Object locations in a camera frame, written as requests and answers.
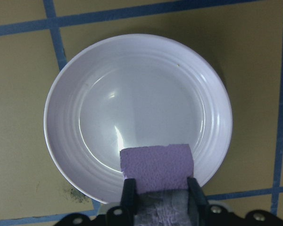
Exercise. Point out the purple foam block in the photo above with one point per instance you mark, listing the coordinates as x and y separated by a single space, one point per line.
155 164

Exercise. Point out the purple plate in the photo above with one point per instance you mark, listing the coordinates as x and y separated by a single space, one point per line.
143 94

